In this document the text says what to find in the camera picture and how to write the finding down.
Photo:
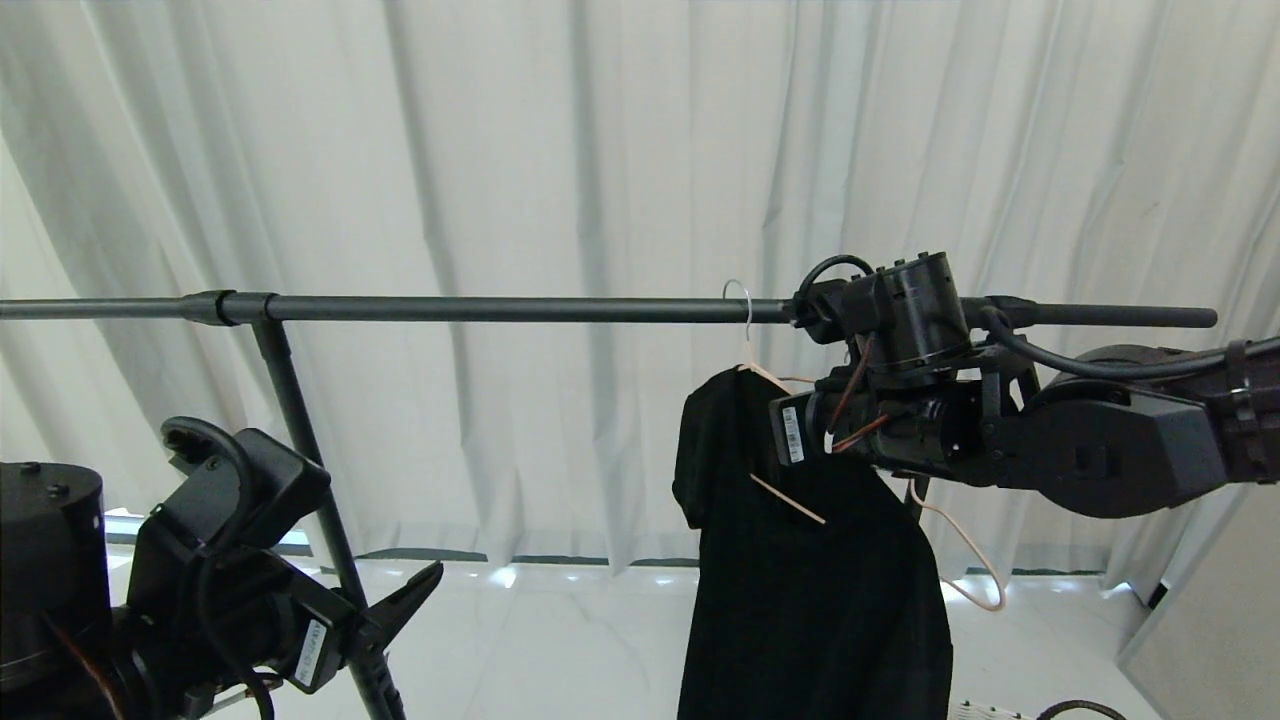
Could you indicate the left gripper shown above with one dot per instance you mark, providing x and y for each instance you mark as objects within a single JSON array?
[{"x": 260, "y": 625}]

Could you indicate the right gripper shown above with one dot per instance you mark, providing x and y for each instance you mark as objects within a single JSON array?
[{"x": 920, "y": 430}]

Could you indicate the pink clothes hanger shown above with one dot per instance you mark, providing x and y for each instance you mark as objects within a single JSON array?
[
  {"x": 790, "y": 500},
  {"x": 1000, "y": 597}
]

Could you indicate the black garment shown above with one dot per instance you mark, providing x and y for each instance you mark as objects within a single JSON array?
[{"x": 800, "y": 600}]

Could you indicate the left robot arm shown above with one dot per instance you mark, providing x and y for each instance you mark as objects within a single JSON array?
[{"x": 50, "y": 570}]

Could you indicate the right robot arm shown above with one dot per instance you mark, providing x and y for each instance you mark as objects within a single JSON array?
[{"x": 1120, "y": 440}]

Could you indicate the white laundry basket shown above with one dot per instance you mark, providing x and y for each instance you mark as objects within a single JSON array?
[{"x": 985, "y": 714}]

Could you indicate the black clothes rack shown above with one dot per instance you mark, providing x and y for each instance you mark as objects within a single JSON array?
[{"x": 500, "y": 309}]

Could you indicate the window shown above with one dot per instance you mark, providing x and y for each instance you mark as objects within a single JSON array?
[{"x": 120, "y": 525}]

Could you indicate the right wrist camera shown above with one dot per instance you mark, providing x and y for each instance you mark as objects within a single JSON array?
[{"x": 845, "y": 310}]

